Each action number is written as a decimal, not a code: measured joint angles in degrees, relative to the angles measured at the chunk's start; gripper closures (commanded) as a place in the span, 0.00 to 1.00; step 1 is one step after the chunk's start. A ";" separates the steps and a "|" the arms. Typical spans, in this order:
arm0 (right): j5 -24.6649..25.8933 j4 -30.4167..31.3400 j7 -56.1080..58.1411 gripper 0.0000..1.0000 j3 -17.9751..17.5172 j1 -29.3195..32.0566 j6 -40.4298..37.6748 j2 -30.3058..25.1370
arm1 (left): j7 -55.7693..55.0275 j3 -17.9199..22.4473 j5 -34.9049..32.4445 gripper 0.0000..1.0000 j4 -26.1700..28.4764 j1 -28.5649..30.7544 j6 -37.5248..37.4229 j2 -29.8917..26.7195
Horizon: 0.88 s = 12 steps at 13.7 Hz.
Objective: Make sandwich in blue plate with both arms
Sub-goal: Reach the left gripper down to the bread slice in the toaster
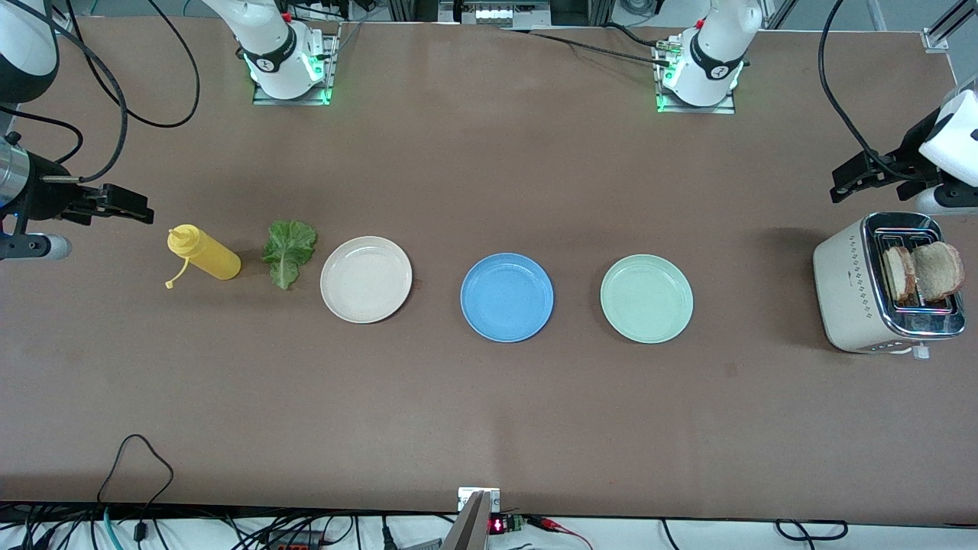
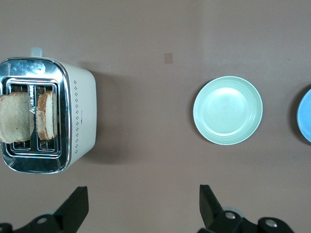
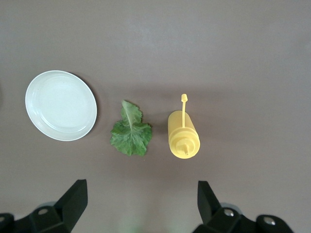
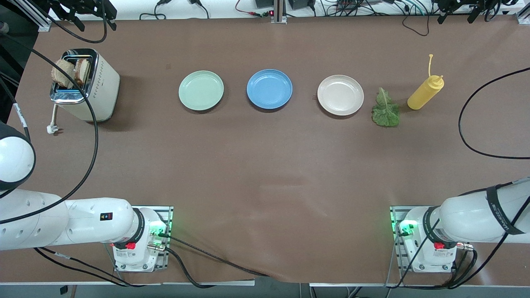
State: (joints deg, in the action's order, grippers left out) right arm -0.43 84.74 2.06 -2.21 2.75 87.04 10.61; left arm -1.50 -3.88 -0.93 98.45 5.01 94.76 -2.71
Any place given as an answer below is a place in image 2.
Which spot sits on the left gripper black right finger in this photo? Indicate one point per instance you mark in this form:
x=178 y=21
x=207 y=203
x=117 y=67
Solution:
x=211 y=211

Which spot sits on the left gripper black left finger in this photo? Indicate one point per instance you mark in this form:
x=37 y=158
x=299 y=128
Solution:
x=73 y=211

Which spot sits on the toasted bread slice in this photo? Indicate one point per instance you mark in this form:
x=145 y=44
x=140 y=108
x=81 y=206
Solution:
x=14 y=116
x=47 y=116

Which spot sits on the light green plate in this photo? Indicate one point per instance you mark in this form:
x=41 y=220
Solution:
x=228 y=110

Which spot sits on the blue plate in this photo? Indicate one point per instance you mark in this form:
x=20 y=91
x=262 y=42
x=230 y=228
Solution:
x=306 y=114

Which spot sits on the cream and chrome toaster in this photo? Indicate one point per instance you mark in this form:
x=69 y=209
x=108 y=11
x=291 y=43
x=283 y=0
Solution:
x=82 y=102

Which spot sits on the brown tape patch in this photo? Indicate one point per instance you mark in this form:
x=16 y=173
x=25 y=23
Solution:
x=168 y=58

